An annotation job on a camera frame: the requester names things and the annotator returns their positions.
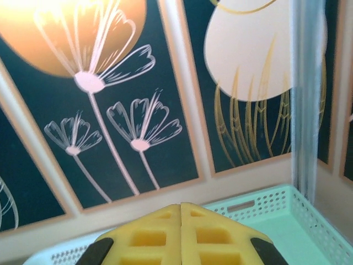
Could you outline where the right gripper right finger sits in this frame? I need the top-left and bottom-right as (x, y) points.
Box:
(181, 203), (287, 265)

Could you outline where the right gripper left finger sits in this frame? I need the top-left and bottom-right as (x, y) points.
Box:
(79, 203), (182, 265)

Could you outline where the white plastic basket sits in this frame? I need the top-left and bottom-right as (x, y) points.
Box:
(22, 237), (100, 265)

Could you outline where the mint green plastic basket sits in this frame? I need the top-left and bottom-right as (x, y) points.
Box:
(205, 184), (353, 265)

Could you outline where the aluminium frame post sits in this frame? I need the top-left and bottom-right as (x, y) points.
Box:
(289, 0), (328, 199)

